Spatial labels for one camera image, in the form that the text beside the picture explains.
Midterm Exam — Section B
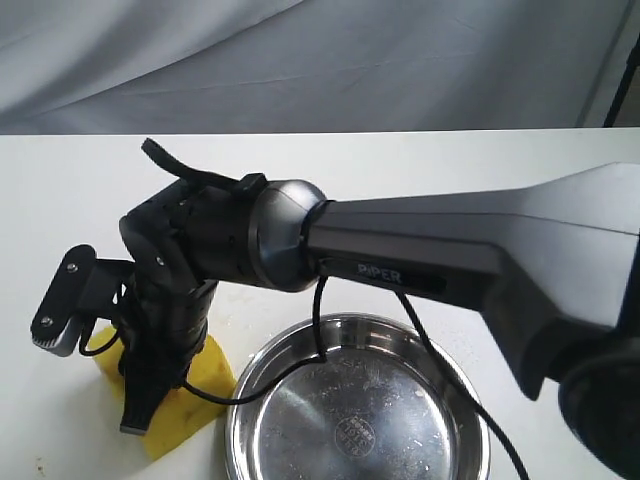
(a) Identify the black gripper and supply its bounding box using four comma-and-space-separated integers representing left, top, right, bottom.
118, 172, 269, 434

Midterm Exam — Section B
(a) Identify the black stand pole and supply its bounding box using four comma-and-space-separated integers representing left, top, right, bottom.
603, 42, 639, 128

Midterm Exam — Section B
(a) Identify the grey backdrop cloth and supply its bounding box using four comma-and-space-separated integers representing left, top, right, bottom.
1, 1, 639, 135

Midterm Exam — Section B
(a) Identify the round stainless steel pan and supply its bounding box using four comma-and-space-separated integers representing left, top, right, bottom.
225, 313, 491, 479

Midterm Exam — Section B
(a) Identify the yellow sponge block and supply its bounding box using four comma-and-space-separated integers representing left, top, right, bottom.
94, 323, 238, 461

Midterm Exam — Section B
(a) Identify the black cable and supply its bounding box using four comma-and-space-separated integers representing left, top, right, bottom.
77, 138, 530, 480

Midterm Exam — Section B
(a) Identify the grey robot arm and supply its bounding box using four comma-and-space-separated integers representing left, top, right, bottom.
119, 163, 639, 479

